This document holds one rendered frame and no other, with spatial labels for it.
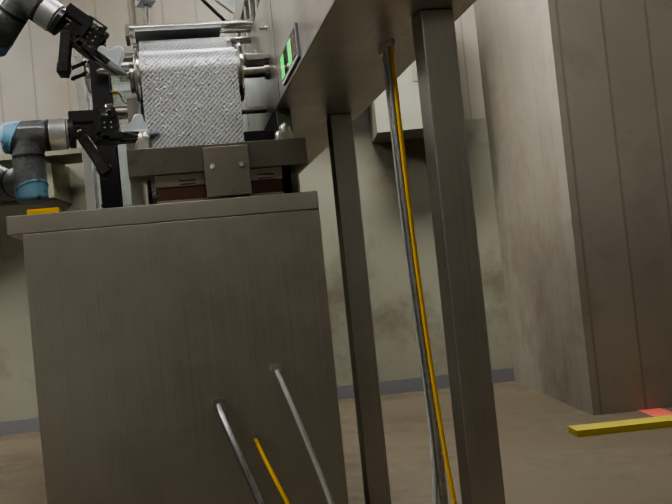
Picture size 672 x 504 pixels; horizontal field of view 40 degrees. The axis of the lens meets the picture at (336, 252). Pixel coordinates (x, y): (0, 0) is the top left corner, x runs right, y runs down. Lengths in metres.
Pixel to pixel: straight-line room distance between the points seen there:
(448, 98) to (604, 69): 2.79
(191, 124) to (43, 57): 3.66
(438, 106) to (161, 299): 0.76
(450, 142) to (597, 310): 2.72
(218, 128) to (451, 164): 0.87
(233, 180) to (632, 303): 2.58
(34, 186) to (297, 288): 0.67
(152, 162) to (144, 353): 0.42
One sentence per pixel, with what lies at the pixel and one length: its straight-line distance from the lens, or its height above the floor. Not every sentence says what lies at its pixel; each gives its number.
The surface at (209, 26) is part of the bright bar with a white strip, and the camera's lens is 2.67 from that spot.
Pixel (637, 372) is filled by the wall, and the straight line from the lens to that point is 4.31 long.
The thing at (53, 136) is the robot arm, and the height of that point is 1.10.
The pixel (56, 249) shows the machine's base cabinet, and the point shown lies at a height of 0.82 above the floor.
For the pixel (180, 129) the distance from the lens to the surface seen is 2.29.
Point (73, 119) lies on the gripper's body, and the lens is 2.29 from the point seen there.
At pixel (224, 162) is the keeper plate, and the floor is 0.98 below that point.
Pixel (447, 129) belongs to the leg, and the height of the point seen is 0.93.
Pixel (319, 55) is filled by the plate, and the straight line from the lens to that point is 1.85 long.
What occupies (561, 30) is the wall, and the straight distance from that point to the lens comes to 4.34.
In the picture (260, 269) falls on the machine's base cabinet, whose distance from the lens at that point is 2.01.
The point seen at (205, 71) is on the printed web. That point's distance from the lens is 2.33.
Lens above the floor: 0.69
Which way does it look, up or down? 2 degrees up
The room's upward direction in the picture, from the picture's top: 6 degrees counter-clockwise
